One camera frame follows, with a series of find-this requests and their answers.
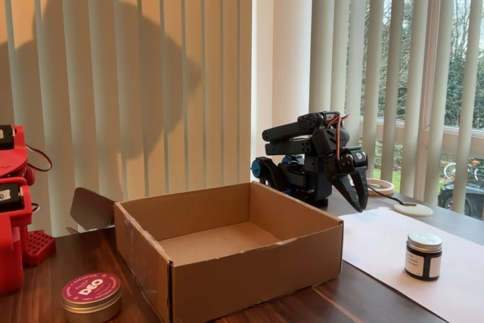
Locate dark jar with silver lid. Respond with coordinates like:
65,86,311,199
404,231,443,282

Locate red leader arm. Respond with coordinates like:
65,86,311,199
0,124,57,296

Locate open cardboard box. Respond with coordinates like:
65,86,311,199
66,181,344,323

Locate masking tape roll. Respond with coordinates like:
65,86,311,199
365,177,396,197

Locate white paper sheet with circles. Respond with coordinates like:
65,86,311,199
336,206,484,323

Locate black car outside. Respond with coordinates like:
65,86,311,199
437,181,484,220

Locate parked bicycle outside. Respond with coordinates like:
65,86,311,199
440,158,484,182

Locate white vertical window blinds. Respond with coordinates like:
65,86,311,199
309,0,484,222
0,0,253,237

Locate round tin with pink lid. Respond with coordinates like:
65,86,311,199
60,272,123,323

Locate thin black cable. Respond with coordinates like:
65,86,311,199
367,184,408,207

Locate round beige cable grommet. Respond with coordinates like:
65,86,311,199
392,201,435,219

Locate beige window frame bar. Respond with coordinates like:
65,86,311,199
358,116,484,157

